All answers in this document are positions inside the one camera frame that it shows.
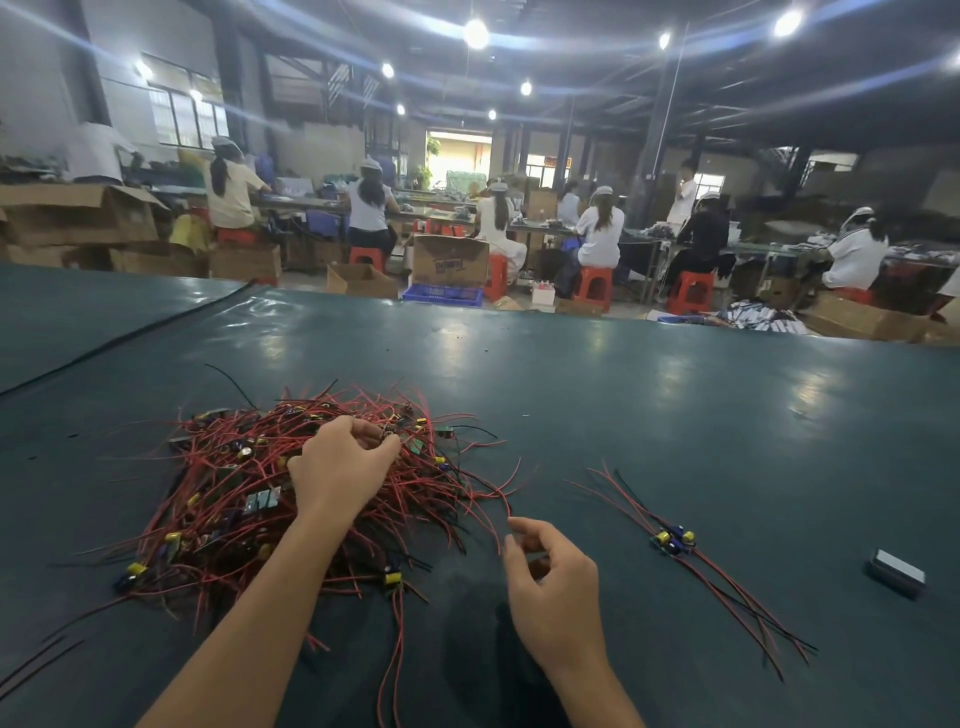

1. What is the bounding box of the person's left hand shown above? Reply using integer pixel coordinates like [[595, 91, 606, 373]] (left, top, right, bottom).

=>
[[286, 415, 404, 530]]

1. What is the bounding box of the person's right hand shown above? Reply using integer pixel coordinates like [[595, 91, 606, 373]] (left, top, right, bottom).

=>
[[499, 516, 611, 689]]

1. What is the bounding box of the pile of red-wired boards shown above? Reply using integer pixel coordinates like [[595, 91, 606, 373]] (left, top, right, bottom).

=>
[[0, 382, 527, 728]]

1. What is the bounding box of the person's right forearm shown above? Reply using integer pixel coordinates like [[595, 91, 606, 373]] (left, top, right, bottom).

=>
[[537, 660, 648, 728]]

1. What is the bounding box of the person's left forearm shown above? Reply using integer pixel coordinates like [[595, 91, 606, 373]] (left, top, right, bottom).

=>
[[136, 502, 350, 728]]

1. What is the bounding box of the blue plastic crate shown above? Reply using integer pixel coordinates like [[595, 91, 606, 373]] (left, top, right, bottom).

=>
[[400, 285, 488, 309]]

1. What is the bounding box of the dark green table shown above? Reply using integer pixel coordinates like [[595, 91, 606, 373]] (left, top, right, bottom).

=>
[[0, 267, 960, 728]]

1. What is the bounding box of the yellow sack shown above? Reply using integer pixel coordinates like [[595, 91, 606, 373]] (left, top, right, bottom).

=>
[[168, 211, 215, 254]]

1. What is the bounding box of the small black grey block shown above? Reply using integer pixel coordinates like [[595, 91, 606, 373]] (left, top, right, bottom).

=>
[[867, 547, 929, 599]]

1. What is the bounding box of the heap of black white items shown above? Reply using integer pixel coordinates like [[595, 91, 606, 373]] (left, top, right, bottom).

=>
[[720, 300, 812, 335]]

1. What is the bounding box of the large open cardboard box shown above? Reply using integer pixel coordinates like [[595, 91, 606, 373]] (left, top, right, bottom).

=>
[[0, 183, 171, 249]]

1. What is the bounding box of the grid window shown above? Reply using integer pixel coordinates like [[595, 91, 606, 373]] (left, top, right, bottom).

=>
[[147, 57, 231, 149]]

